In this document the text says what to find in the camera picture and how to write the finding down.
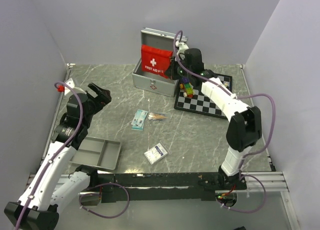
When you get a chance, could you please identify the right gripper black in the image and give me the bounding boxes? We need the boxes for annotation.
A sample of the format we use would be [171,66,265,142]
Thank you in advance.
[164,55,193,80]

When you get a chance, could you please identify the red first aid pouch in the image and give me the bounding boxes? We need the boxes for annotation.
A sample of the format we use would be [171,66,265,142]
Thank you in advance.
[141,44,173,79]

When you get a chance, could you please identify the silver metal medicine case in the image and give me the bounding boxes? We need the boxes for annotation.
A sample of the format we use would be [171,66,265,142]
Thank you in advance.
[132,27,178,97]

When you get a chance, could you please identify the bag of cotton swabs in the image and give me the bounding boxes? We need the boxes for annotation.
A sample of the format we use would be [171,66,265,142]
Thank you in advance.
[148,112,168,121]

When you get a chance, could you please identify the grey plastic divided tray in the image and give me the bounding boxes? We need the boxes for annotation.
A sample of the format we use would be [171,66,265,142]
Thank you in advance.
[70,136,122,171]

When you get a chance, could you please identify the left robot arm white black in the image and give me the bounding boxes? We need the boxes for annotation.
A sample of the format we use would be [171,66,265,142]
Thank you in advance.
[4,80,112,230]

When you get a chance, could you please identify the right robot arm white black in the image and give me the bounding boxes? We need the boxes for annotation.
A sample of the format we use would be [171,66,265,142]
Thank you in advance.
[165,43,262,190]

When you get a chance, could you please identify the colourful toy brick car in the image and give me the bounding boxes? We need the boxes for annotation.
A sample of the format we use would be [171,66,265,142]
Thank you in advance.
[179,76,194,98]

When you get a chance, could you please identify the black white chessboard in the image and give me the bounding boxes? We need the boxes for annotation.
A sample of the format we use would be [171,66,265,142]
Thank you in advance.
[173,78,226,119]

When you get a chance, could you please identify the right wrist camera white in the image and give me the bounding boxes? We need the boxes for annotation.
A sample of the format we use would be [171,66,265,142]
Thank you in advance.
[173,40,189,61]

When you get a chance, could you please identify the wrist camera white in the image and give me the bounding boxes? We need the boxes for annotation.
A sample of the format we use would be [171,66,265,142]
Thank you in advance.
[54,77,86,97]
[173,40,189,61]

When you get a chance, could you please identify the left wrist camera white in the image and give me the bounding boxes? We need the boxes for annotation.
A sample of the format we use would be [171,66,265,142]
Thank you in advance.
[54,77,86,97]

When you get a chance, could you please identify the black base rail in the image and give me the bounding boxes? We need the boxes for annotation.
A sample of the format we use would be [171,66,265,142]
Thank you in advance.
[83,172,247,203]

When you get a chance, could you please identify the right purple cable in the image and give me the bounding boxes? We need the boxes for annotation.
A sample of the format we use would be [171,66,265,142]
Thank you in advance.
[172,30,277,213]

